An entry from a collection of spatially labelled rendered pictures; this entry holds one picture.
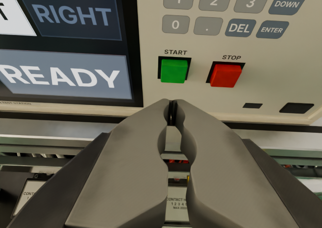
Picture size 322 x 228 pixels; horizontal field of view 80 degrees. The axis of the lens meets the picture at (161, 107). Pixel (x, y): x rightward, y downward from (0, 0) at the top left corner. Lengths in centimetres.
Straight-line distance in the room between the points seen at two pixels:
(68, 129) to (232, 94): 15
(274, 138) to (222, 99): 7
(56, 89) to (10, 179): 47
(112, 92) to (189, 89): 6
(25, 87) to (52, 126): 4
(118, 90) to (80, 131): 6
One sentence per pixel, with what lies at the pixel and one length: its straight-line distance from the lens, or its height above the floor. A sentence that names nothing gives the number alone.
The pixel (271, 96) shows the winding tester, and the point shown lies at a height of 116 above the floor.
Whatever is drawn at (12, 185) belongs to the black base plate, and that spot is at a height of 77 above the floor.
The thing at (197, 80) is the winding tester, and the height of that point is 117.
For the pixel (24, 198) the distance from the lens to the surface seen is 42.
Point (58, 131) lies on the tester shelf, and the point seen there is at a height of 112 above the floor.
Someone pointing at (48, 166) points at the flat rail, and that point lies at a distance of 28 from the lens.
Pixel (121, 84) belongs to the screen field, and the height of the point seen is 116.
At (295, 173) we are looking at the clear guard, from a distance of 28.
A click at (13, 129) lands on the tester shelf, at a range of 23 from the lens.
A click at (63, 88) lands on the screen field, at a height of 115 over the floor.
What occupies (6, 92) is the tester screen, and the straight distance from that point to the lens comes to 22.
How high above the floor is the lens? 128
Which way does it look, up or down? 56 degrees down
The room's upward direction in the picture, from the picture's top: 4 degrees clockwise
